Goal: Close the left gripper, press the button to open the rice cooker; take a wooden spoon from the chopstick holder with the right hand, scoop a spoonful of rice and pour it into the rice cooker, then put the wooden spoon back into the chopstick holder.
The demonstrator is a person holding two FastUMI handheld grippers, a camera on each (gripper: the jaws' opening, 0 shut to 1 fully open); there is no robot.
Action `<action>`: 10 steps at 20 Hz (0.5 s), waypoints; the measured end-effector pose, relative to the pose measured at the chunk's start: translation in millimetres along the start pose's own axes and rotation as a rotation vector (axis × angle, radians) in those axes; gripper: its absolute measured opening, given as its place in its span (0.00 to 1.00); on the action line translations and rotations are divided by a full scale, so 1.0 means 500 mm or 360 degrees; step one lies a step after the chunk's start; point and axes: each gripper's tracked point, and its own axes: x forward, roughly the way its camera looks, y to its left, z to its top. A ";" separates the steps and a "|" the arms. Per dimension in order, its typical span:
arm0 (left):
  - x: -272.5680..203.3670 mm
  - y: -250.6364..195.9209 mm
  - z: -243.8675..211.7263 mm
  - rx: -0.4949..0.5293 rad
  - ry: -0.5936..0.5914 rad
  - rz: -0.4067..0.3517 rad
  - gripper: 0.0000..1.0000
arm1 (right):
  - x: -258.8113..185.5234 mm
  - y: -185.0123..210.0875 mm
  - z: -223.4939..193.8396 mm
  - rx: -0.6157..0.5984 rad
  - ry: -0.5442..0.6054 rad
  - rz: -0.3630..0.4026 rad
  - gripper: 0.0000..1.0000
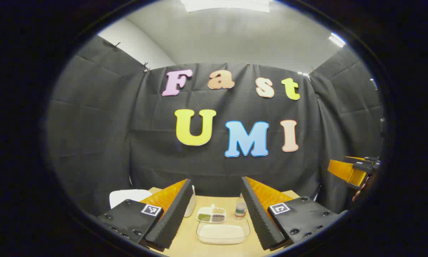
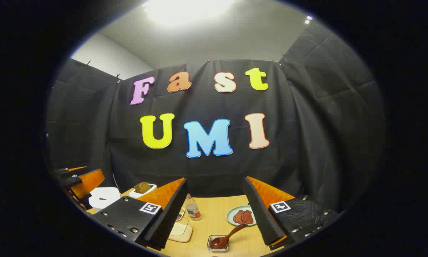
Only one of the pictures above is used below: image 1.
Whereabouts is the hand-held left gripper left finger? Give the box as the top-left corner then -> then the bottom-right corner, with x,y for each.
98,178 -> 195,252

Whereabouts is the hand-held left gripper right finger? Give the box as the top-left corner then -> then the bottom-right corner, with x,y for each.
240,176 -> 343,251

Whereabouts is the white chopstick holder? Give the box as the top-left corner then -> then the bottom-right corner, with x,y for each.
184,186 -> 197,217

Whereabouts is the clear container of rice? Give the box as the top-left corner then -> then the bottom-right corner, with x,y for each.
196,217 -> 251,245

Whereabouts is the white rice cooker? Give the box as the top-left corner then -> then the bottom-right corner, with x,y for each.
109,189 -> 152,209

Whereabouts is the small clear plastic bottle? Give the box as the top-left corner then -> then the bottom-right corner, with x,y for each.
235,193 -> 247,220

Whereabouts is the white divided grain dish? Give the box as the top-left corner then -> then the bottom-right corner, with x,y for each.
197,204 -> 226,223

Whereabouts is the small ceiling light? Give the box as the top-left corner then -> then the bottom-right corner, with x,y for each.
328,32 -> 346,48

